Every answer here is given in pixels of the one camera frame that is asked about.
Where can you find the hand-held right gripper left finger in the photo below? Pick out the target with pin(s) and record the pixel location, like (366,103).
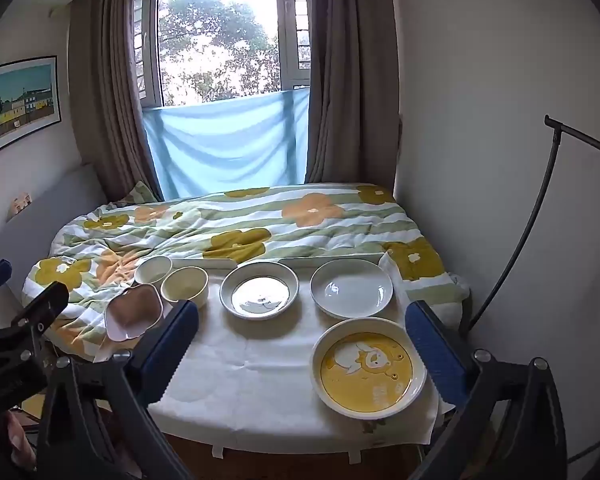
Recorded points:
(176,347)

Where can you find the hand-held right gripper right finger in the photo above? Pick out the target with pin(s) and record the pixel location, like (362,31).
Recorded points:
(434,355)

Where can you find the white plastic basin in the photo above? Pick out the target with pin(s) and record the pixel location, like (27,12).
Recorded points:
(132,312)

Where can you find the yellow bear print plate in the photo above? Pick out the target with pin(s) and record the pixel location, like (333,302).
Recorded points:
(367,370)

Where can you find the duck print plate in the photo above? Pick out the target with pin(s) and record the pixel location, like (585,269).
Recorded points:
(259,292)

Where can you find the plain white plate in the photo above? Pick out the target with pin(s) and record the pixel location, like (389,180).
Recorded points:
(352,289)

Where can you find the person's left hand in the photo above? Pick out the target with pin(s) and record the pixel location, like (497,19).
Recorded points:
(19,437)

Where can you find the cream round bowl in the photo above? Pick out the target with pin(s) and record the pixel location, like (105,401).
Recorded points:
(184,286)

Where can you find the small white bowl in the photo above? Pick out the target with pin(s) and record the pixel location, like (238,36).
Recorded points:
(152,269)

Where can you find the white tablecloth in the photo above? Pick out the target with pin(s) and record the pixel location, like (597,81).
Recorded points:
(260,355)

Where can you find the grey headboard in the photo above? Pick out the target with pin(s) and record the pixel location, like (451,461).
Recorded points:
(55,205)

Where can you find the floral striped blanket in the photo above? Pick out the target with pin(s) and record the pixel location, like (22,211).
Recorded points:
(220,230)

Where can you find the framed town picture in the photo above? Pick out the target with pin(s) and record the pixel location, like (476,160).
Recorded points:
(17,102)

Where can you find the light blue cloth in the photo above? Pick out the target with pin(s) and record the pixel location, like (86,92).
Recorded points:
(225,145)

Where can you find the brown curtain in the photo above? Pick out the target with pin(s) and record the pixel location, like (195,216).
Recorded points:
(350,75)
(110,85)

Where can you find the window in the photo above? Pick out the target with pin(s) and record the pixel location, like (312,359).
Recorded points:
(215,35)

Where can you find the wall outlet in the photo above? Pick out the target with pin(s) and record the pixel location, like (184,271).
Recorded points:
(22,201)

